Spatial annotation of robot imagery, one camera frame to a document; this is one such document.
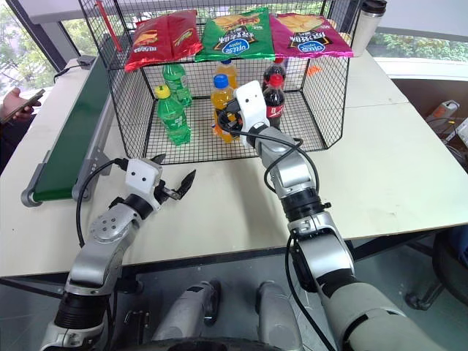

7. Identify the black right elbow cable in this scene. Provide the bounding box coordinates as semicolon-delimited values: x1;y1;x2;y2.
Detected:
284;232;339;351

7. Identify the red chip bag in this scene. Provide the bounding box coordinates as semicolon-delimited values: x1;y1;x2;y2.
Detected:
124;9;204;73

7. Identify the black table frame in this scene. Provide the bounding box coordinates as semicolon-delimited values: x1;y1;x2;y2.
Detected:
0;219;468;306

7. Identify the black office chair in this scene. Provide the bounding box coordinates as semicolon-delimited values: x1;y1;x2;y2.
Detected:
403;227;468;312

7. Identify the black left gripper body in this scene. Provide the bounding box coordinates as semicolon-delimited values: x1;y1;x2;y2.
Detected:
155;179;184;203

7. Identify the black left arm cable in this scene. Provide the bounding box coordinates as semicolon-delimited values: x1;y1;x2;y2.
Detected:
75;157;129;249

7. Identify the red pole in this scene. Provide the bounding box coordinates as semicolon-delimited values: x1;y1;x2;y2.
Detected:
95;0;124;54

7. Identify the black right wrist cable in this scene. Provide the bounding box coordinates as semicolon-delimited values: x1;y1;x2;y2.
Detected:
217;109;322;205

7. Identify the green chip bag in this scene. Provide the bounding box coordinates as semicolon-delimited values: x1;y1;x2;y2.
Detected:
194;7;276;63

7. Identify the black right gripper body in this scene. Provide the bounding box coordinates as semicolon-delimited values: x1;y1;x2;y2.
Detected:
218;98;245;135

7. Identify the white tumbler black lid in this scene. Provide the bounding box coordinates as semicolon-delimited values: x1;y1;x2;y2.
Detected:
351;0;388;58

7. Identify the green soda bottle yellow cap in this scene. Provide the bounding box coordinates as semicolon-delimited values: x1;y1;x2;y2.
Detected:
152;85;193;147

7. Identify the grey power strip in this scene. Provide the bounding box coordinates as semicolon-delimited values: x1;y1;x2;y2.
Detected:
425;99;461;126

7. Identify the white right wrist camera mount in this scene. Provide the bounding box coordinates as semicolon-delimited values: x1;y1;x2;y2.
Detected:
234;81;272;148

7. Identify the magenta chip bag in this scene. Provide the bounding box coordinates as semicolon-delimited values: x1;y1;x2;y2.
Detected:
268;12;355;60

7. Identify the black wire mesh rack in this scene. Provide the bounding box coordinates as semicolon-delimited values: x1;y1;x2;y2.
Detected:
78;0;361;166

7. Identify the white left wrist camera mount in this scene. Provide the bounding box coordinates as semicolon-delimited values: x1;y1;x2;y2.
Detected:
125;157;164;212

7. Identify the person's dark clothing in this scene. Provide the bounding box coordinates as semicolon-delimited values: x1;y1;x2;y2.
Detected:
0;116;38;177

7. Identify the grey right robot leg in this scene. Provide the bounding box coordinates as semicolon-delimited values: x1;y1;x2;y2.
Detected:
254;280;305;351

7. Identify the grey left robot leg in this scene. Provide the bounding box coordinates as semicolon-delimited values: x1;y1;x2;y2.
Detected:
151;279;222;345

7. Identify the person's bare hand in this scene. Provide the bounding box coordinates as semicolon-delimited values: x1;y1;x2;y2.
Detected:
1;87;43;124

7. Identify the small grey box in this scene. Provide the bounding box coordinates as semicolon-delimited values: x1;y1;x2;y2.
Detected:
75;54;97;69

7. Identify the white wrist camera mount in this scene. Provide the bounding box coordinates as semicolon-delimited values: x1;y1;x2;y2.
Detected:
234;81;272;148
125;157;164;212

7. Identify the cola bottle red cap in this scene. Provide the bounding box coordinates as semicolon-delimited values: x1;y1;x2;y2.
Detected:
261;57;287;87
261;74;287;131

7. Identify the green conveyor belt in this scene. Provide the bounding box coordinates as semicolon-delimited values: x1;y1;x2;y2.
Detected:
20;54;118;208

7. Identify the orange soda bottle blue cap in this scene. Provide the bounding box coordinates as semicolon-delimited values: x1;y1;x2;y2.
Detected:
214;58;240;91
210;74;241;145

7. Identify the white box with cables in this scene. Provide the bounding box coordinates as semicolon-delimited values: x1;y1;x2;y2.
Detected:
440;117;468;148

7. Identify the black smartphone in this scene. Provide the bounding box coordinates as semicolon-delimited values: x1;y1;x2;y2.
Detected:
0;88;47;124

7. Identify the grey robot leg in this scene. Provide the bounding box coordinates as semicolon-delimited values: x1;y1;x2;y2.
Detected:
151;279;222;345
254;280;305;351

